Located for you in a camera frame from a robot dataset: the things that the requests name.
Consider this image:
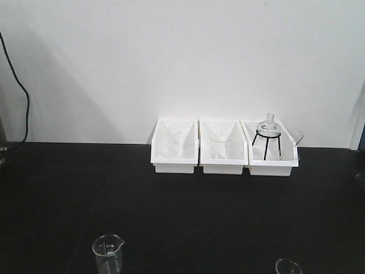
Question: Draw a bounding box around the white storage bin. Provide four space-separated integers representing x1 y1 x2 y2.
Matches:
240 120 299 176
151 119 199 174
199 119 248 175

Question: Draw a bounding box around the round flask on tripod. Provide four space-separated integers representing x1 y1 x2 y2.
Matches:
257 113 281 138

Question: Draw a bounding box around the glass flask in middle bin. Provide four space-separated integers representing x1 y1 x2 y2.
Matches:
209 132 231 159

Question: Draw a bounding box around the white middle storage bin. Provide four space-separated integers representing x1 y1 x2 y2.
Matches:
199 119 248 175

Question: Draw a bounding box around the clear glass beaker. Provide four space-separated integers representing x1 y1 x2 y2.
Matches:
92 234 125 274

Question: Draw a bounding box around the white left storage bin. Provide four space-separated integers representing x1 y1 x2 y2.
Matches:
151 119 199 174

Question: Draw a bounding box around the glass beaker in left bin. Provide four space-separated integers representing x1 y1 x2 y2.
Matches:
159 124 181 158

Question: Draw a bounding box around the black power cable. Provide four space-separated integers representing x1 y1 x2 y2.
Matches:
0 31 31 152

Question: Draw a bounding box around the white right storage bin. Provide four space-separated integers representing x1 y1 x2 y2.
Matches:
240 120 299 176

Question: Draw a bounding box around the black wire tripod stand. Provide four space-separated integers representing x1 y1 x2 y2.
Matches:
252 130 282 160

